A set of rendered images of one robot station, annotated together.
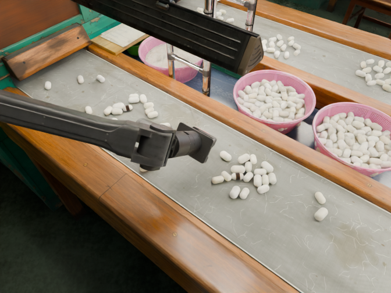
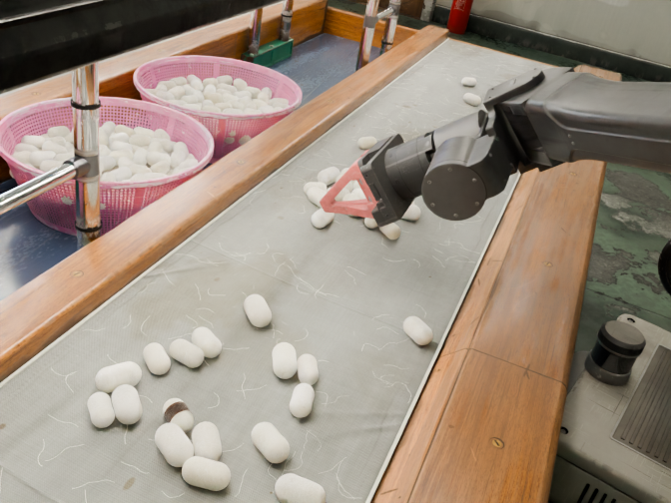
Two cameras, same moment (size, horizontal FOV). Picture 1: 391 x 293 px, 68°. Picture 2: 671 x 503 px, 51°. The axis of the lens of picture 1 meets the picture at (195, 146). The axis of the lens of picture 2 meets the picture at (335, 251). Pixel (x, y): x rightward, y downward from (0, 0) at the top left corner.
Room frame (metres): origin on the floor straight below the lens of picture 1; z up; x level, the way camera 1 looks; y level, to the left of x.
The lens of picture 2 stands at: (0.75, 0.62, 1.16)
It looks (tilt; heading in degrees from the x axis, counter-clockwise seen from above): 31 degrees down; 249
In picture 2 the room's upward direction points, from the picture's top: 11 degrees clockwise
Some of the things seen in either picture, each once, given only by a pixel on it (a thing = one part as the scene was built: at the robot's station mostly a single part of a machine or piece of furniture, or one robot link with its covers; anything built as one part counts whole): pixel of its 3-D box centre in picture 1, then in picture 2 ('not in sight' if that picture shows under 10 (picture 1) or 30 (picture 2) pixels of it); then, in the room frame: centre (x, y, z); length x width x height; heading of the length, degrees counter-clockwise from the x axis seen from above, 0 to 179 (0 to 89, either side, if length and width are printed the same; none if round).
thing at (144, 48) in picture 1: (173, 59); not in sight; (1.01, 0.09, 0.72); 0.27 x 0.27 x 0.10
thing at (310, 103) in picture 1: (271, 104); (109, 168); (0.74, -0.26, 0.72); 0.27 x 0.27 x 0.10
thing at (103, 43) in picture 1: (133, 30); not in sight; (1.14, 0.26, 0.77); 0.33 x 0.15 x 0.01; 142
